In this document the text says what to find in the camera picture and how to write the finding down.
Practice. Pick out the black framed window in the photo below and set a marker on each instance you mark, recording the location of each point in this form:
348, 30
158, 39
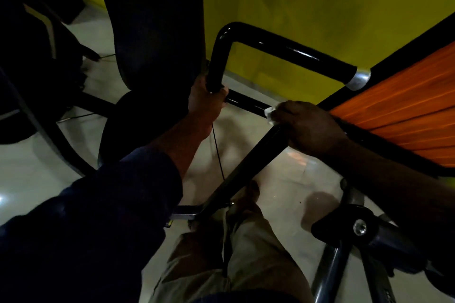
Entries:
391, 61

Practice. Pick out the person's blue shirt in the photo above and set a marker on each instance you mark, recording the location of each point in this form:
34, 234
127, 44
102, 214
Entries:
89, 224

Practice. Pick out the black seated gym machine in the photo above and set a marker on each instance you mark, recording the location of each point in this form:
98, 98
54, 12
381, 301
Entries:
249, 168

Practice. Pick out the black back pad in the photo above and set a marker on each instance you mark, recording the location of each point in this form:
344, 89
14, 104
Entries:
156, 29

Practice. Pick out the person's right hand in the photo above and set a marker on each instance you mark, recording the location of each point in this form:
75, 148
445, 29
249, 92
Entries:
313, 128

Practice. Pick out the person's left hand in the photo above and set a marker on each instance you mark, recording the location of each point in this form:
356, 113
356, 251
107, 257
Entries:
206, 104

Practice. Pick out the orange curtain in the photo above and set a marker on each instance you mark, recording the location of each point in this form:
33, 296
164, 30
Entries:
408, 107

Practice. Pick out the person's right forearm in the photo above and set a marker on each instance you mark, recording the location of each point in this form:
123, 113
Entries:
398, 185

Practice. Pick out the black foam roller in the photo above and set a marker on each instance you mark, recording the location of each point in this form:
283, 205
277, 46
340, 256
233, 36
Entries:
391, 246

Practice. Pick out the person's left forearm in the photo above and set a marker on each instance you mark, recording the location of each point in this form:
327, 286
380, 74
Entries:
181, 146

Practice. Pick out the white cleaning wipe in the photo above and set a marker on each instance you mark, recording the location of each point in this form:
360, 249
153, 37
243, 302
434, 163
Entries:
269, 112

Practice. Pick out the black seat pad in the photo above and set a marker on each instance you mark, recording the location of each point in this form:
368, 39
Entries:
142, 125

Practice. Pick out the black roman chair bench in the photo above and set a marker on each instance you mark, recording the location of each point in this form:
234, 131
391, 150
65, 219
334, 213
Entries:
334, 270

